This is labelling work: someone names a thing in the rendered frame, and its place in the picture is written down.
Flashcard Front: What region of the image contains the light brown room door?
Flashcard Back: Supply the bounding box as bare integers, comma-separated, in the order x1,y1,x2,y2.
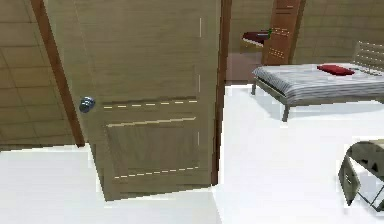
42,0,222,202

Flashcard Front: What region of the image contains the dark red bed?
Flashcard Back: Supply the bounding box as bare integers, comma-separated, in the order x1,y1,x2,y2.
241,30,272,49

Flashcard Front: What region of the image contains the silver round door knob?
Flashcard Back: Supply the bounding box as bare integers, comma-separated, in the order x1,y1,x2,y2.
78,96,97,114

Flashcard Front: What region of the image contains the grey striped bed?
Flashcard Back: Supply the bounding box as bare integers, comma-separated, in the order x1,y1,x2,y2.
251,40,384,123

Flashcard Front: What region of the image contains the red pillow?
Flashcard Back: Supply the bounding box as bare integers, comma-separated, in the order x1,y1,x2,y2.
316,64,356,77

